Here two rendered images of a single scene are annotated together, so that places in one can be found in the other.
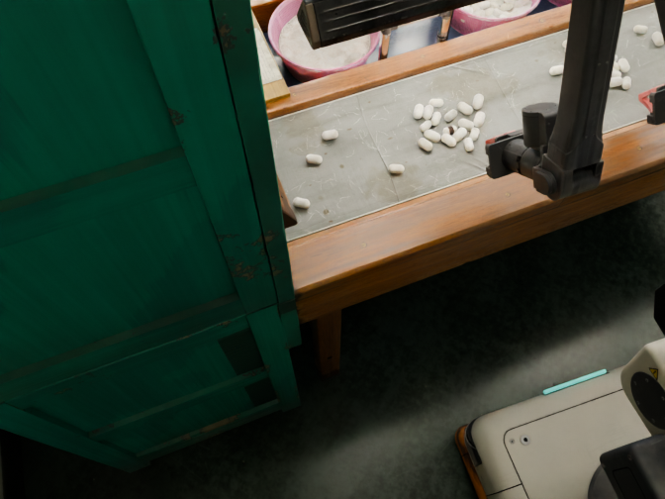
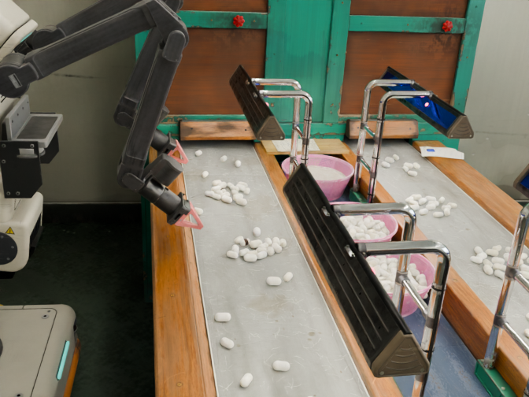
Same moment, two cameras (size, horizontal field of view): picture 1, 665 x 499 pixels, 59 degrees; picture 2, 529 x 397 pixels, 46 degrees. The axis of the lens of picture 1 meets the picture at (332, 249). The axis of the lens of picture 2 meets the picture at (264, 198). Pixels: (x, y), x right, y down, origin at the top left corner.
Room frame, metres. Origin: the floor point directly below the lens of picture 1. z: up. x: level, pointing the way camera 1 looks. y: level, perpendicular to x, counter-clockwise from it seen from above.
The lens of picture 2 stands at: (1.28, -2.14, 1.60)
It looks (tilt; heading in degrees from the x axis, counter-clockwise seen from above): 24 degrees down; 100
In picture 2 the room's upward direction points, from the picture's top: 3 degrees clockwise
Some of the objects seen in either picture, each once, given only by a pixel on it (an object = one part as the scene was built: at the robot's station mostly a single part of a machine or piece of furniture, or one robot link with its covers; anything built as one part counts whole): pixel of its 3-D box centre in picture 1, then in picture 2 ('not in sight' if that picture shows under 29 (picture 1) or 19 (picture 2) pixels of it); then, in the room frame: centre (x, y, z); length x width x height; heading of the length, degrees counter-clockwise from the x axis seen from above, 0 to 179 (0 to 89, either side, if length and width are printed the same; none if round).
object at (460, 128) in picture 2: not in sight; (420, 98); (1.41, -0.04, 1.08); 0.62 x 0.08 x 0.07; 111
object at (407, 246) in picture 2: not in sight; (371, 326); (1.32, -1.12, 0.90); 0.20 x 0.19 x 0.45; 111
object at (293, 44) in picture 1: (325, 46); (316, 181); (1.09, 0.02, 0.71); 0.22 x 0.22 x 0.06
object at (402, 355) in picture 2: not in sight; (339, 244); (1.24, -1.14, 1.08); 0.62 x 0.08 x 0.07; 111
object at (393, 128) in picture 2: not in sight; (382, 128); (1.30, 0.39, 0.83); 0.30 x 0.06 x 0.07; 21
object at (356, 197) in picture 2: not in sight; (390, 149); (1.34, -0.07, 0.90); 0.20 x 0.19 x 0.45; 111
